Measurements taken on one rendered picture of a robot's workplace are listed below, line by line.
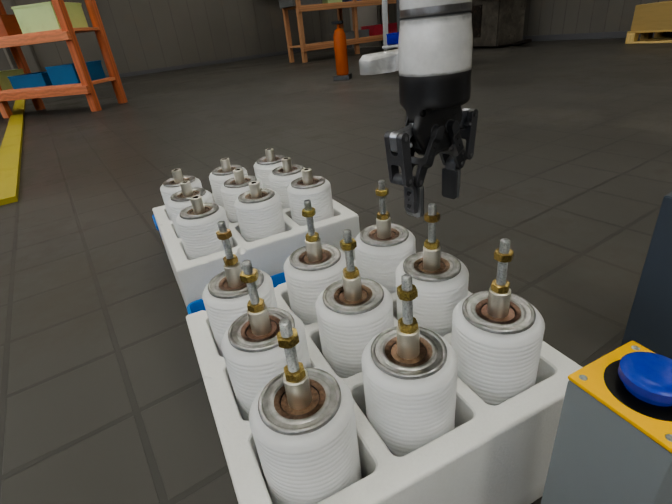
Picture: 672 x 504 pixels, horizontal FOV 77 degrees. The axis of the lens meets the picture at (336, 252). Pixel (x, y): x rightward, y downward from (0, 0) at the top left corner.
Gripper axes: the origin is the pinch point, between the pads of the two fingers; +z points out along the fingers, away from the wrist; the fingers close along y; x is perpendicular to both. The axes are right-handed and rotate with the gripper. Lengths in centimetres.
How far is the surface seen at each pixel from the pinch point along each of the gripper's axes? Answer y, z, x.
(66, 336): -41, 35, 68
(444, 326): -2.5, 16.5, -3.9
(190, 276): -19.1, 19.0, 41.0
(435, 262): -0.6, 8.8, -0.9
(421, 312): -4.5, 14.2, -1.7
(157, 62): 327, 16, 1020
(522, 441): -8.1, 20.7, -18.1
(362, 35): 595, 5, 631
